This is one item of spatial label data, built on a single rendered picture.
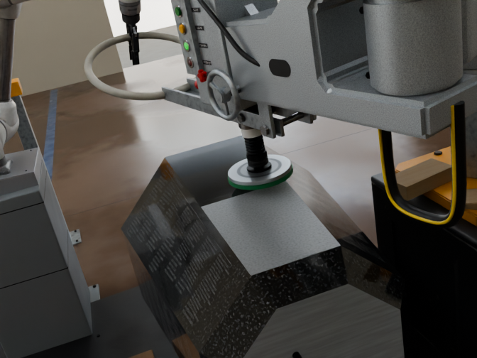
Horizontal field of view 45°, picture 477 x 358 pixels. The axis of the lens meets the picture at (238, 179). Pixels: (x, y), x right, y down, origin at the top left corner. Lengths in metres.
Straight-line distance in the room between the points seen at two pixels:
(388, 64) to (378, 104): 0.09
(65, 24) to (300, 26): 7.25
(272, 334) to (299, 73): 0.64
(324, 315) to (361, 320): 0.11
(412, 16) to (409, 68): 0.10
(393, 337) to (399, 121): 0.66
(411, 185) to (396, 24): 0.79
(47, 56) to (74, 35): 0.48
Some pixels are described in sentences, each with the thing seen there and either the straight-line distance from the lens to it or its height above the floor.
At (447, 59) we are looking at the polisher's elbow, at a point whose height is 1.35.
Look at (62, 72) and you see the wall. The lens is 8.58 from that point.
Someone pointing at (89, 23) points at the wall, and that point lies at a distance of 8.49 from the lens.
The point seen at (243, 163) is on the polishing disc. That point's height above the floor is 0.92.
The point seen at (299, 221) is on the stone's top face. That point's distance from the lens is 1.65.
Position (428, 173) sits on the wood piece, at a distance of 1.93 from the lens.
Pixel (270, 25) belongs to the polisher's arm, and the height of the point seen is 1.43.
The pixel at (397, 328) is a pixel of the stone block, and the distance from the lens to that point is 1.64.
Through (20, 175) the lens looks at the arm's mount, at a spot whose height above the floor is 0.86.
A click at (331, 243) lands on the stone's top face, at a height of 0.87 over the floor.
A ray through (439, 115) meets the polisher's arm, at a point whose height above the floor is 1.25.
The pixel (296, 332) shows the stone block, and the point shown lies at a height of 0.72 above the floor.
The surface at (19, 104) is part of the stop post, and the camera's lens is 3.58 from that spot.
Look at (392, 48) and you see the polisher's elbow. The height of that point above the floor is 1.39.
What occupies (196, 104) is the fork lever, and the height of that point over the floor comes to 1.13.
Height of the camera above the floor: 1.68
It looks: 24 degrees down
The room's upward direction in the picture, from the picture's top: 12 degrees counter-clockwise
